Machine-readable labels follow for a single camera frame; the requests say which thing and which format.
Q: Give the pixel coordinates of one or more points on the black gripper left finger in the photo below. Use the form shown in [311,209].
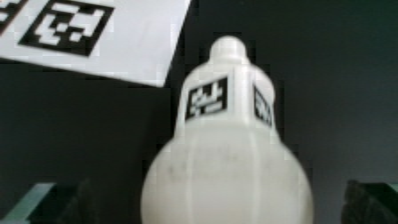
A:
[55,204]

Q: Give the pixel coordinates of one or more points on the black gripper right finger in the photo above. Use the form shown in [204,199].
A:
[370,205]

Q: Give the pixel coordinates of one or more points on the white lamp bulb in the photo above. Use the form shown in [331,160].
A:
[226,178]

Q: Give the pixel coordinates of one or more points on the white marker sheet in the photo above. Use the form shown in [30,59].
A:
[105,37]

